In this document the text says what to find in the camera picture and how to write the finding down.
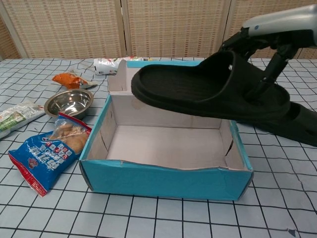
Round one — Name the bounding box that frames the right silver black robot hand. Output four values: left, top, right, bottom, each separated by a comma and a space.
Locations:
221, 4, 317, 101

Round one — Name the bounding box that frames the black rubber slipper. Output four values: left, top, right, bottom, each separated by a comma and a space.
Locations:
130, 51, 292, 129
247, 101, 317, 147

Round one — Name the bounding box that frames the blue cardboard shoe box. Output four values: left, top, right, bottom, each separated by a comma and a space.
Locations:
78, 59, 254, 201

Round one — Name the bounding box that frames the white bottle with yellow cap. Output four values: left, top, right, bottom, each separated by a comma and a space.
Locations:
93, 56, 154, 76

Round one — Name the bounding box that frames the bamboo folding screen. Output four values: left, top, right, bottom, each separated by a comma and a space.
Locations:
0, 0, 317, 60

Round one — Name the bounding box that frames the orange snack bag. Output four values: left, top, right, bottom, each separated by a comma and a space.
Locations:
52, 71, 99, 90

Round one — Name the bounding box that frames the stainless steel bowl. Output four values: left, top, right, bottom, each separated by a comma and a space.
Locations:
44, 89, 94, 121

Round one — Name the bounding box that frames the blue snack bag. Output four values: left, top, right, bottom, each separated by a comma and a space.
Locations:
8, 112, 92, 198

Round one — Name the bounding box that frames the white green paper package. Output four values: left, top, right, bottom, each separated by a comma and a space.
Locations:
0, 100, 46, 139

